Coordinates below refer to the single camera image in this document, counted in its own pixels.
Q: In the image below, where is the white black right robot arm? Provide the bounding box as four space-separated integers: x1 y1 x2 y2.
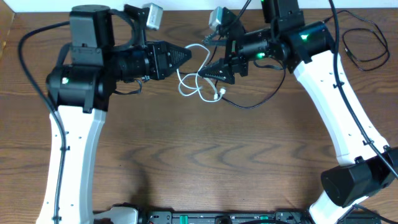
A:
199 21 397 223

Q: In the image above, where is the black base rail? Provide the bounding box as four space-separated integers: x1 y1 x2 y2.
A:
136 211 383 224

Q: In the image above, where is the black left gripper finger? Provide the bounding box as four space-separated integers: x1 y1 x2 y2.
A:
161 58 189 80
161 41 192 63

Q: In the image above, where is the brown side panel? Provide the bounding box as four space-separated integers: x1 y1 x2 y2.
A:
0 0 15 57

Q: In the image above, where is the white cable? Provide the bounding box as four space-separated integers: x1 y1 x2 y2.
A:
176 43 227 103

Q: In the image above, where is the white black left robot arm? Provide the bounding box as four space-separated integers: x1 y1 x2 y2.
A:
37 41 192 223

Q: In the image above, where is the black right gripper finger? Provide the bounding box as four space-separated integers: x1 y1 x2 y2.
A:
198 58 235 85
202 34 227 47

